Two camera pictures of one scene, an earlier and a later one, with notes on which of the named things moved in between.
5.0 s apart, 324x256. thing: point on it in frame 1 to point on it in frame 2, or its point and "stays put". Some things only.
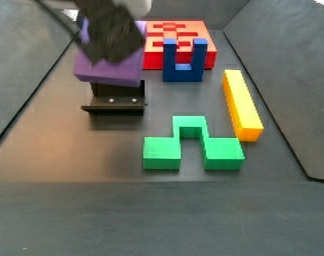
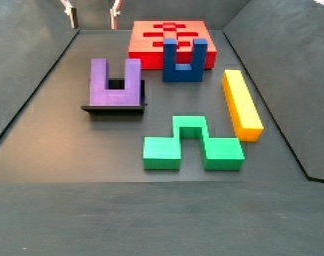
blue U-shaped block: [188, 72] stays put
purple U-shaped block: [123, 73] to [103, 96]
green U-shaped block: [223, 151] stays put
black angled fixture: [116, 100] stays put
